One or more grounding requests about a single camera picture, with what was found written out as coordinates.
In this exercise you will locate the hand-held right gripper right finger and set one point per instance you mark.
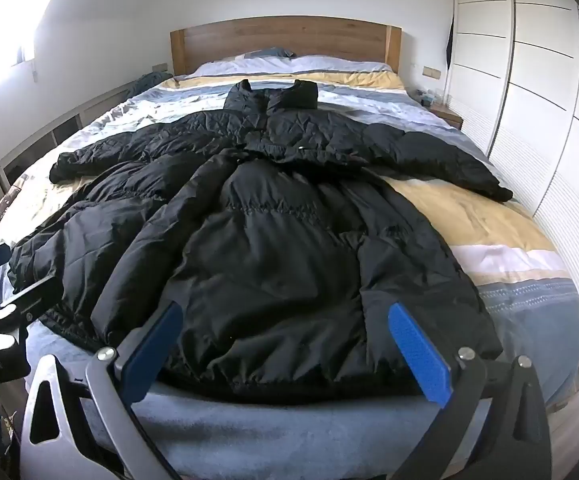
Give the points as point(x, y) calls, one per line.
point(419, 355)

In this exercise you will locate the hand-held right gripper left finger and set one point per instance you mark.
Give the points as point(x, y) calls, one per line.
point(157, 345)

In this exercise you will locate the black puffer coat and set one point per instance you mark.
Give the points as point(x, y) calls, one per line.
point(269, 240)

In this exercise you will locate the bed with striped duvet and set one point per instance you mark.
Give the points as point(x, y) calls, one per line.
point(494, 240)

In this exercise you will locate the low white shelf unit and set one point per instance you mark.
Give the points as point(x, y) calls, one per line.
point(44, 130)

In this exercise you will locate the blue-grey cloth heap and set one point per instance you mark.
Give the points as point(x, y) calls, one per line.
point(145, 82)

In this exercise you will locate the wooden nightstand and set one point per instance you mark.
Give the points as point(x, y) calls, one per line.
point(427, 96)
point(448, 116)

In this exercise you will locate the pale lilac pillow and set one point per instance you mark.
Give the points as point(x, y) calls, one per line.
point(339, 63)
point(234, 66)

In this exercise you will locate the white wardrobe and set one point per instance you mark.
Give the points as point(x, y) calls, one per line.
point(534, 85)

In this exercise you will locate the grey-blue pillow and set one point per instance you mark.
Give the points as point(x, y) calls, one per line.
point(269, 52)

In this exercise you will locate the wooden headboard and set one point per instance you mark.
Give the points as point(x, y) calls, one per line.
point(279, 35)

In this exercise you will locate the beige wall switch plate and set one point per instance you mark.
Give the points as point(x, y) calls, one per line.
point(432, 72)
point(160, 67)

